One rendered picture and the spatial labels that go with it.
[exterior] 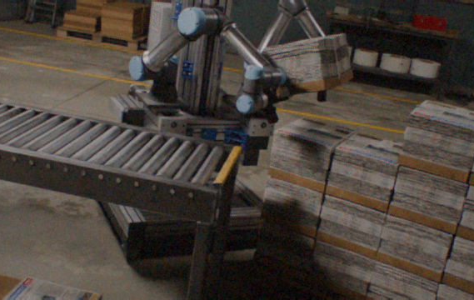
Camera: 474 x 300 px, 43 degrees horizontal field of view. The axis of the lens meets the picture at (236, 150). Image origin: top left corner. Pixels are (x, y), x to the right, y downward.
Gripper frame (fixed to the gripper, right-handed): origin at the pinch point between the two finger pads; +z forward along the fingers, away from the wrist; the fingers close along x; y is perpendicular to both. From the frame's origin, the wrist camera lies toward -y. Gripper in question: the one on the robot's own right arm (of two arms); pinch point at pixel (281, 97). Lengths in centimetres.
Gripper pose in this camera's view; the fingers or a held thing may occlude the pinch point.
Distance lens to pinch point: 276.7
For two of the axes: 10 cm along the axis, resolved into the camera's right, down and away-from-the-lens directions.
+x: -8.5, 0.8, 5.2
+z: 4.9, -2.1, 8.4
